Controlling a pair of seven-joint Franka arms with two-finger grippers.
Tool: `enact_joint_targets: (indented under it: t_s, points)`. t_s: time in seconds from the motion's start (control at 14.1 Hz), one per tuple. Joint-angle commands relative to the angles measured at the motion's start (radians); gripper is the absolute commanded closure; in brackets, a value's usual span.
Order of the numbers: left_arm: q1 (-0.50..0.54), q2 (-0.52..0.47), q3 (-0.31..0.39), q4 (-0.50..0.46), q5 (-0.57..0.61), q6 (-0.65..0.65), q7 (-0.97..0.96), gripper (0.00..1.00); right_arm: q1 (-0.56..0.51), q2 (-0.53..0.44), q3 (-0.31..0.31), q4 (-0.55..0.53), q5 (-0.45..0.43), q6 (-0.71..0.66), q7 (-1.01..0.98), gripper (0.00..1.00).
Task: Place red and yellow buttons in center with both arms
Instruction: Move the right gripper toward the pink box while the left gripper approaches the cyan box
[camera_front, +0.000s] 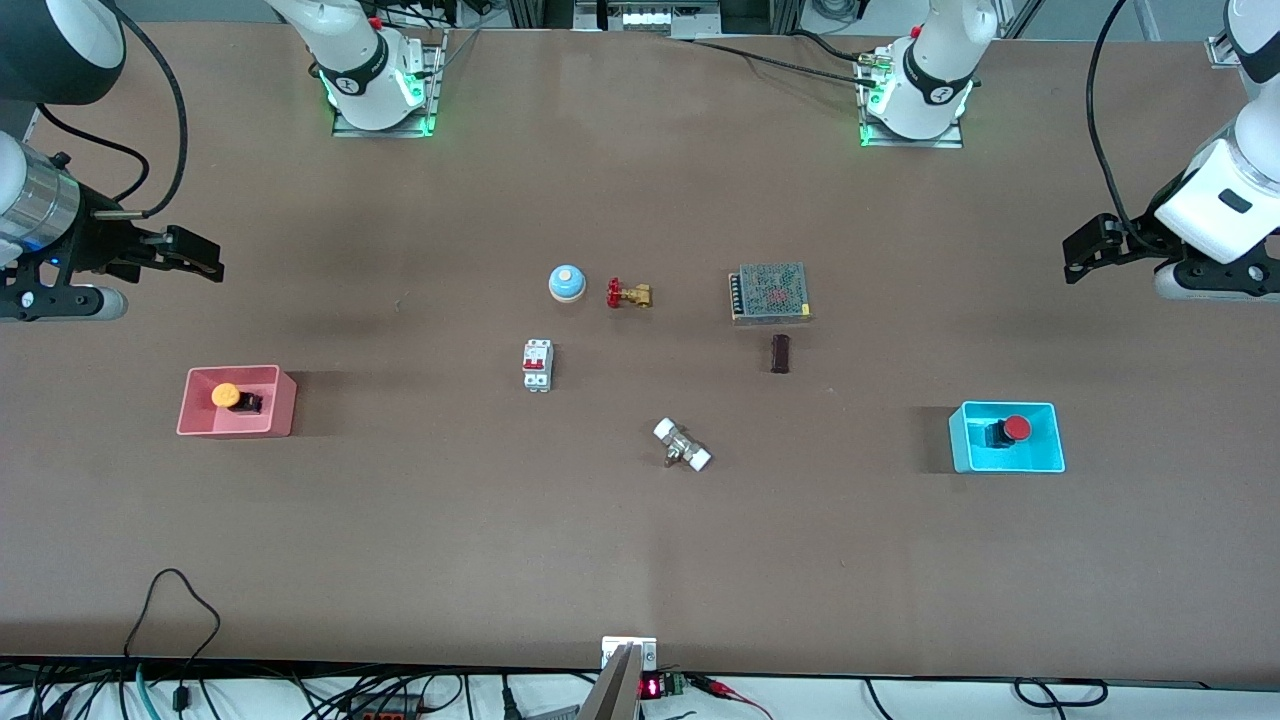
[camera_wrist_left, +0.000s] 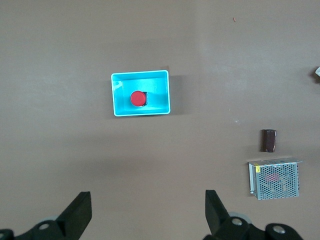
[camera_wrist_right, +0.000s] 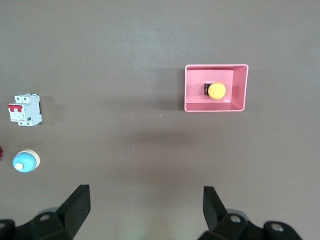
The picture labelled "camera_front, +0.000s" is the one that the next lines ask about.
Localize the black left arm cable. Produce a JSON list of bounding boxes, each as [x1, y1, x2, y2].
[[1086, 0, 1141, 241]]

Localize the black coiled cable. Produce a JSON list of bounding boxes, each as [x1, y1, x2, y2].
[[1014, 677, 1109, 709]]

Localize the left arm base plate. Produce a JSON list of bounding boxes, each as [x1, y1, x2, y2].
[[858, 45, 966, 149]]

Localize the white camera bracket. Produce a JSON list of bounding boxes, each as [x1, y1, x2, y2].
[[601, 636, 659, 673]]

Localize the cyan plastic bin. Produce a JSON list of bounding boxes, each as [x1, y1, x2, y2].
[[948, 401, 1067, 475]]

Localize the metal mesh power supply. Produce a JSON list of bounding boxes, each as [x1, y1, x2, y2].
[[728, 262, 813, 326]]

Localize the black cable on table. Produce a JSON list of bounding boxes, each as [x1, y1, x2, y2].
[[688, 30, 877, 83]]

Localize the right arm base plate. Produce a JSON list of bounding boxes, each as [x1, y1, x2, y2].
[[333, 30, 447, 138]]

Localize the red clip lead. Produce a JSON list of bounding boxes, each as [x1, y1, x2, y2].
[[690, 675, 773, 720]]

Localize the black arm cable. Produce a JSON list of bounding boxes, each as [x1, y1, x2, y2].
[[35, 0, 191, 219], [1086, 0, 1141, 241]]

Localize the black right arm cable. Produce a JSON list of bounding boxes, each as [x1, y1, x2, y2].
[[35, 0, 191, 219]]

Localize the metal fitting white caps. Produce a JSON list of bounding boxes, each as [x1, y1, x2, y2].
[[653, 417, 713, 473]]

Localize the white vented device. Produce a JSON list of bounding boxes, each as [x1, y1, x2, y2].
[[618, 4, 723, 33]]

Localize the black looped cable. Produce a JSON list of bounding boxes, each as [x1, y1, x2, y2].
[[122, 568, 223, 720]]

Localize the pink plastic bin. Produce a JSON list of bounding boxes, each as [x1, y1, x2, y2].
[[177, 365, 298, 439]]

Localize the grey camera mount bar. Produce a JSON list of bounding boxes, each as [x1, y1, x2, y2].
[[578, 644, 641, 720]]

